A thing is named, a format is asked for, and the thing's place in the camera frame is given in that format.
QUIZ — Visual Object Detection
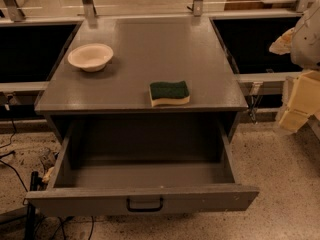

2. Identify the right metal rail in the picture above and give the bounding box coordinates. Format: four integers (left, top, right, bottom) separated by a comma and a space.
235, 72, 299, 96

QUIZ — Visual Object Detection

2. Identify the clutter tray with bottles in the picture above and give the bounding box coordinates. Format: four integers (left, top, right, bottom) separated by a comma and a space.
39, 148, 58, 184

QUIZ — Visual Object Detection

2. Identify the left metal post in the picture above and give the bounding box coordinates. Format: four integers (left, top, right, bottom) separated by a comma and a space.
3, 0, 25, 22

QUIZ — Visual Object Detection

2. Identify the black tripod pole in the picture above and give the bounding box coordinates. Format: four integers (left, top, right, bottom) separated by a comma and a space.
24, 171, 38, 240

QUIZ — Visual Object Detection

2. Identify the black floor cable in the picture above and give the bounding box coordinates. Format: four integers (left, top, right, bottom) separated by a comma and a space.
0, 117, 30, 193

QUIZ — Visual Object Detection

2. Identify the grey top drawer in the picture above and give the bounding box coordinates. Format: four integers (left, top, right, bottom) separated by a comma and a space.
27, 115, 259, 216

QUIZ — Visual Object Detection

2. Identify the black top drawer handle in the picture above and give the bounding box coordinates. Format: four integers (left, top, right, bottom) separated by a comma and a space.
126, 198, 164, 213

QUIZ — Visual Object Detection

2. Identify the grey drawer cabinet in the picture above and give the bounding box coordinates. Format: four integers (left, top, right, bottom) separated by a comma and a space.
34, 16, 249, 145

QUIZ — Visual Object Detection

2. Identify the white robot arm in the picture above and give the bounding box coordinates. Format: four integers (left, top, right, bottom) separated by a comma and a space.
269, 0, 320, 133

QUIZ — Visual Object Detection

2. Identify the cream white bowl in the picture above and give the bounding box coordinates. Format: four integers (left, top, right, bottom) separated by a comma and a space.
68, 43, 114, 72

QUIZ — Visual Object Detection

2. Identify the green yellow sponge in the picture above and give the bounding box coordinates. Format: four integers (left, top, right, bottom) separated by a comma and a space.
149, 81, 190, 107

